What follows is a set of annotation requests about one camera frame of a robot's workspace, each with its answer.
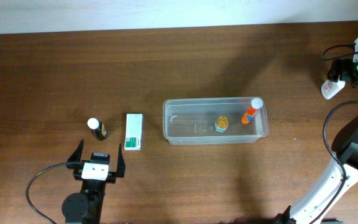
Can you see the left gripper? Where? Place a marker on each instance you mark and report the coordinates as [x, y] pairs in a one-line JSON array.
[[111, 176]]

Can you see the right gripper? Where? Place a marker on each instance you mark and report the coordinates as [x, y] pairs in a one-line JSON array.
[[345, 75]]

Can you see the white spray bottle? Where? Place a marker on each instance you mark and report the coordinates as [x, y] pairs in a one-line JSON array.
[[330, 89]]

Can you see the orange tube white cap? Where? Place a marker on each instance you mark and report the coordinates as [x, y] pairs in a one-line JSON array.
[[255, 105]]

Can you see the small jar gold lid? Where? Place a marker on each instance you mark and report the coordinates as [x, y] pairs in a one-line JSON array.
[[221, 124]]

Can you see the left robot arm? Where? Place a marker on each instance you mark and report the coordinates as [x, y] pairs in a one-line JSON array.
[[86, 205]]

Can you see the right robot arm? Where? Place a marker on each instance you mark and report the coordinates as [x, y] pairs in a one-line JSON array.
[[342, 171]]

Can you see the clear plastic container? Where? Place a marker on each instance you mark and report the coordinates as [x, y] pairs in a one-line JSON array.
[[191, 121]]

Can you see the dark bottle white cap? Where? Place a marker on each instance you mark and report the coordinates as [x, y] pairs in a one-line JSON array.
[[97, 129]]

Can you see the white green medicine box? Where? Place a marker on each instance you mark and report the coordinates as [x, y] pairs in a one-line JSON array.
[[133, 137]]

